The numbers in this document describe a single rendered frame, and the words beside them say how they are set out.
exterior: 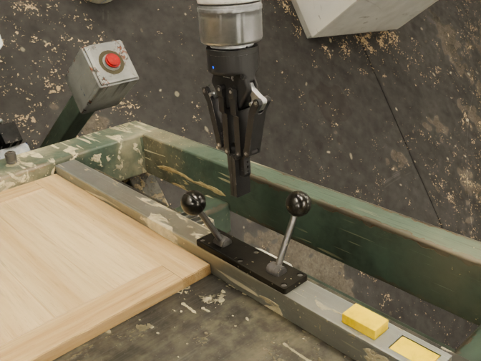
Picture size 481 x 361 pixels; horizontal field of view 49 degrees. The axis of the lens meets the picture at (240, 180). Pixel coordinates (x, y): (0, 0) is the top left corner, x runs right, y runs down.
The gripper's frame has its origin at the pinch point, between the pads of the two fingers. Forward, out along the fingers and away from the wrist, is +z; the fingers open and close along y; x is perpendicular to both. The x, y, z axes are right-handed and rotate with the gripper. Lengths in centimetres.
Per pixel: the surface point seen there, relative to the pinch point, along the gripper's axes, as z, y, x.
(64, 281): 14.0, 14.2, 25.9
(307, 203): 0.8, -13.8, -0.4
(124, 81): -2, 64, -19
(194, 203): 0.7, -1.5, 10.4
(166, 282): 13.7, 1.5, 15.0
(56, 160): 11, 57, 6
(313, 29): 17, 153, -199
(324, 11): 6, 144, -199
